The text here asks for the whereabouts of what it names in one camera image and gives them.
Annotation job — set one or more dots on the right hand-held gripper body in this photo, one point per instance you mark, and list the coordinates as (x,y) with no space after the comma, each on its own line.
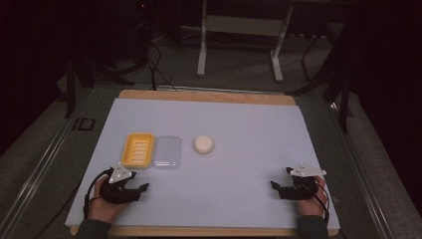
(300,192)

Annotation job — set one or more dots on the person's left hand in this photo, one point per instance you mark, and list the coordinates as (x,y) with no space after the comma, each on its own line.
(103,209)

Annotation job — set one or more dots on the round white soap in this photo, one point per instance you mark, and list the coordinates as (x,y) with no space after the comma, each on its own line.
(203,144)

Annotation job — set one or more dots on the white metal stand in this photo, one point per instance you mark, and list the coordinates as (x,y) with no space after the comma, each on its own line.
(244,26)

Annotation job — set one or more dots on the yellow soap dish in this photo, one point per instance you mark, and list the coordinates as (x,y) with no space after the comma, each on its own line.
(137,151)

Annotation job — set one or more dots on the person's right hand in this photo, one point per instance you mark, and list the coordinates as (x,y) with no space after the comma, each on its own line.
(312,207)

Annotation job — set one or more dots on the wooden table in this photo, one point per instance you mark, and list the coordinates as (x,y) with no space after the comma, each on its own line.
(205,96)

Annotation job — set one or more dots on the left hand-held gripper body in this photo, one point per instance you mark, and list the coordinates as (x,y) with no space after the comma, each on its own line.
(117,192)

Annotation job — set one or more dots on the metal floor rail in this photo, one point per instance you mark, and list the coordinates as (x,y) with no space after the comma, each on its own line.
(36,172)
(361,172)

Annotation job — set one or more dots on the white table mat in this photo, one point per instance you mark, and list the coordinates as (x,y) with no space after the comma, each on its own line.
(232,179)

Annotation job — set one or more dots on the black metal stand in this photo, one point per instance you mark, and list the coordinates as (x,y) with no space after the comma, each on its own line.
(344,109)
(70,96)

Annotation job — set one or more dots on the clear plastic container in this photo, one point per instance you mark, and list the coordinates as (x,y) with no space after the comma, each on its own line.
(167,152)

